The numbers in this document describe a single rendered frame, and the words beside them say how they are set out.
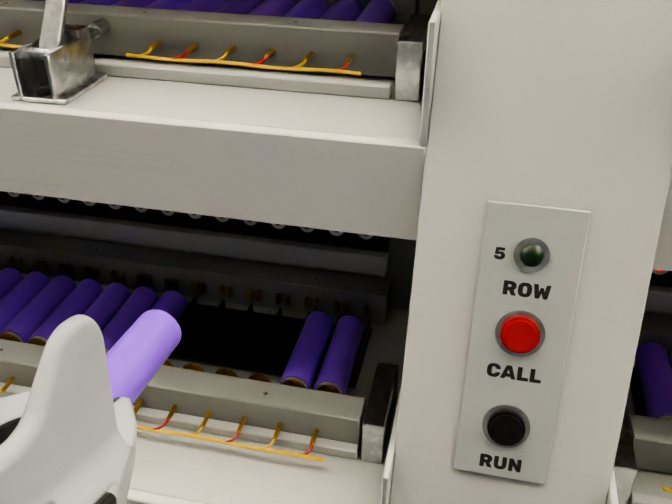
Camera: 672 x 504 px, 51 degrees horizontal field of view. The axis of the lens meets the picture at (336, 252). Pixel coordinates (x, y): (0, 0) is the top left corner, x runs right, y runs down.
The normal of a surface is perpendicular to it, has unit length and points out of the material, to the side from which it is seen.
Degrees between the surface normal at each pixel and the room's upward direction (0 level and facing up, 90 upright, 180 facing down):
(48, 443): 90
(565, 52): 90
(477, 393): 90
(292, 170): 108
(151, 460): 18
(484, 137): 90
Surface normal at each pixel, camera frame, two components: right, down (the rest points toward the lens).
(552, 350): -0.21, 0.24
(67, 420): 0.97, 0.13
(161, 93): 0.00, -0.84
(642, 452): -0.22, 0.52
